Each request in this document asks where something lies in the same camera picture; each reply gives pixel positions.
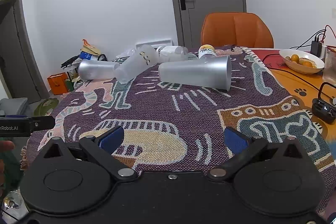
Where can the silver cup lying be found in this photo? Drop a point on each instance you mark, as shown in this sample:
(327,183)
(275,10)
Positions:
(97,70)
(209,72)

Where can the dark doorway left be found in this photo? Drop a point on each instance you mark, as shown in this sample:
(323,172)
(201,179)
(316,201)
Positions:
(20,75)

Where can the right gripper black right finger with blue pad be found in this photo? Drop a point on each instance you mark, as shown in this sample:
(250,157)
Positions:
(245,150)

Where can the orange fruit in bowl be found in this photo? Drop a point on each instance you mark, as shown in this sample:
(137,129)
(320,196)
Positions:
(295,58)

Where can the patterned purple woven cloth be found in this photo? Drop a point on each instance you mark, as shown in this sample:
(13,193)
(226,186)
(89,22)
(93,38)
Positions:
(175,127)

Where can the orange leather chair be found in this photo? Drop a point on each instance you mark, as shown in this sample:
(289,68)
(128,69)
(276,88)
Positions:
(236,28)

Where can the clutter pile by wall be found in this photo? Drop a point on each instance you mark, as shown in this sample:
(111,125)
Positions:
(87,52)

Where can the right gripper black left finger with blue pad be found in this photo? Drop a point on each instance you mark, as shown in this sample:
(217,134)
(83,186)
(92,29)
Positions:
(99,150)

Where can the black power adapter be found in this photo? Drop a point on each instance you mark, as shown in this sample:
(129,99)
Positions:
(316,48)

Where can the silver cup lying right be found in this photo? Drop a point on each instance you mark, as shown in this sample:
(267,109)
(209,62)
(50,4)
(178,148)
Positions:
(209,72)

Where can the silver cup lying left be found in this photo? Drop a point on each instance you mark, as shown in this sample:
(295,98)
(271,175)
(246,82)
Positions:
(97,70)

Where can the clear plastic water bottle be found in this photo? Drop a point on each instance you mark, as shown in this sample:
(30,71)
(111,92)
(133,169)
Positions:
(172,54)

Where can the clear glass at right edge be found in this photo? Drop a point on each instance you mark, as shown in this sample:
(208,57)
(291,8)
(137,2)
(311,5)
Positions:
(329,72)

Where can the frosted cup with cartoon print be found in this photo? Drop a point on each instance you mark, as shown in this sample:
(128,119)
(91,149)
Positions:
(141,60)

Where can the black earbud case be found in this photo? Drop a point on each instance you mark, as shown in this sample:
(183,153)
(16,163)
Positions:
(323,109)

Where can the orange box on floor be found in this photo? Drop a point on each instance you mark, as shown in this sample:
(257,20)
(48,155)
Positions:
(57,83)

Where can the white bowl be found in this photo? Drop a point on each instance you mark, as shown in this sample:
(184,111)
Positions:
(308,64)

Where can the white bottle yellow cap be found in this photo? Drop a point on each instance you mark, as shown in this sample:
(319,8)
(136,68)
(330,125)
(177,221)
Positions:
(206,51)

